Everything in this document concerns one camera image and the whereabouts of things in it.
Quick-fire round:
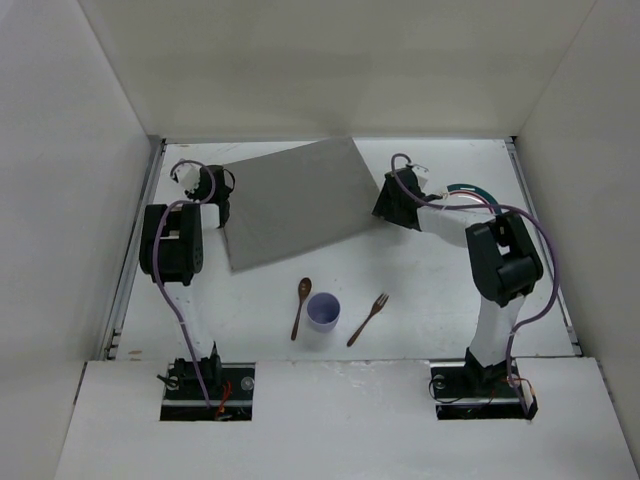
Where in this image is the grey cloth placemat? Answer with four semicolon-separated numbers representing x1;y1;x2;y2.
224;138;379;272

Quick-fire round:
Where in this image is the white plate with coloured rim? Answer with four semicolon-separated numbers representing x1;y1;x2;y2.
443;183;502;214

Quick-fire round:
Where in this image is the dark wooden fork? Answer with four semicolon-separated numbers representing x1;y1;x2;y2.
346;293;389;348

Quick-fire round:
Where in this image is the dark wooden spoon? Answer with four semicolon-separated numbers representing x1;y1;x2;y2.
290;277;312;341

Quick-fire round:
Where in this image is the lilac plastic cup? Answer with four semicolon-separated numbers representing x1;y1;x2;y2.
306;292;341;333

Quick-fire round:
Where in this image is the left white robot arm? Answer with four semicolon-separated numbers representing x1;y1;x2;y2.
139;159;235;404

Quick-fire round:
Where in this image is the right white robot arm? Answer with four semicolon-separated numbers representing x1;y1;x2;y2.
373;167;543;389

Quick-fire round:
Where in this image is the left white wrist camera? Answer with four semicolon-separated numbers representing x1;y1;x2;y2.
170;159;200;193

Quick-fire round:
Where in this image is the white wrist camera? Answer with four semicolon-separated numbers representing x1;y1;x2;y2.
170;159;200;193
406;163;430;186

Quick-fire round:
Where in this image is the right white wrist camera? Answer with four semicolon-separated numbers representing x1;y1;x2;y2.
406;163;430;186

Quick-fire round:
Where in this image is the right aluminium table rail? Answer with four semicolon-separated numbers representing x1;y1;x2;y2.
505;137;583;358

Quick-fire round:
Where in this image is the aluminium table rail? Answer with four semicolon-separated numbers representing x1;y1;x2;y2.
505;137;583;358
96;135;166;360

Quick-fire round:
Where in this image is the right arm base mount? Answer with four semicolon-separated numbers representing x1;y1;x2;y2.
428;362;539;421

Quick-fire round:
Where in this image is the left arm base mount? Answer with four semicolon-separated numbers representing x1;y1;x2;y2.
157;358;256;422

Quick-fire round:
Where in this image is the left aluminium table rail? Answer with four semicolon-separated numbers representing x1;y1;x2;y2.
96;135;166;360

